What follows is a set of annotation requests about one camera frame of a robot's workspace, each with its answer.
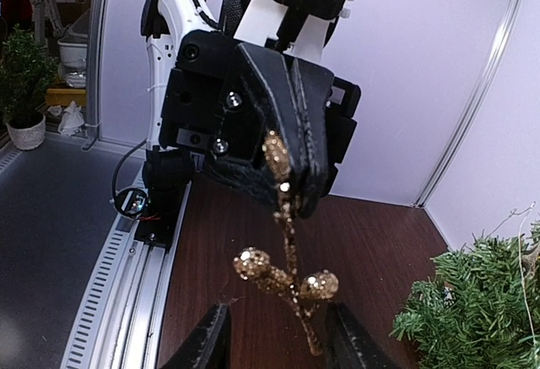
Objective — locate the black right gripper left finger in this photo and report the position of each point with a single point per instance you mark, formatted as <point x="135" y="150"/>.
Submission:
<point x="208" y="345"/>

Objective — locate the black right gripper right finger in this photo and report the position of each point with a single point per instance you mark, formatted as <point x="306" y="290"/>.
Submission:
<point x="349" y="345"/>

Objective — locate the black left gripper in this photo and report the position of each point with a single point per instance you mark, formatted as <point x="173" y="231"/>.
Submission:
<point x="222" y="98"/>

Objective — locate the small green christmas tree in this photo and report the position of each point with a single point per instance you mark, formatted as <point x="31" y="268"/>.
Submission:
<point x="481" y="308"/>

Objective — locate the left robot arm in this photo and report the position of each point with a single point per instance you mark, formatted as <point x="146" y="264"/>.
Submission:
<point x="164" y="24"/>

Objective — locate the potted plant white pot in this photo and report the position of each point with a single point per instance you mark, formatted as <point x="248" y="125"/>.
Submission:
<point x="28" y="70"/>

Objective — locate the aluminium front rail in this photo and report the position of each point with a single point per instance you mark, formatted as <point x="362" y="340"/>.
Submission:
<point x="121" y="315"/>

